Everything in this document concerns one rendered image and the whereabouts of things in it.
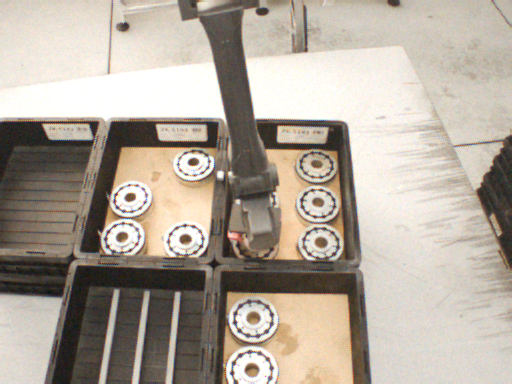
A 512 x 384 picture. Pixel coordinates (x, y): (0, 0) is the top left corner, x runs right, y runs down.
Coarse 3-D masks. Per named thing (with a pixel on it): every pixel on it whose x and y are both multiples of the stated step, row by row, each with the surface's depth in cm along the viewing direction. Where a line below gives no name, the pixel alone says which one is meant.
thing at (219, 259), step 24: (264, 120) 128; (288, 120) 128; (312, 120) 128; (336, 120) 128; (216, 240) 109; (216, 264) 107; (240, 264) 105; (264, 264) 105; (288, 264) 106; (312, 264) 105; (336, 264) 105
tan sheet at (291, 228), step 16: (272, 160) 133; (288, 160) 133; (336, 160) 134; (288, 176) 131; (336, 176) 130; (288, 192) 128; (336, 192) 128; (288, 208) 125; (288, 224) 122; (336, 224) 122; (288, 240) 120; (288, 256) 118
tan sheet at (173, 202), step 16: (128, 160) 134; (144, 160) 134; (160, 160) 133; (128, 176) 131; (144, 176) 131; (160, 176) 131; (160, 192) 128; (176, 192) 128; (192, 192) 128; (208, 192) 128; (160, 208) 125; (176, 208) 125; (192, 208) 125; (208, 208) 125; (144, 224) 122; (160, 224) 122; (208, 224) 122; (160, 240) 120
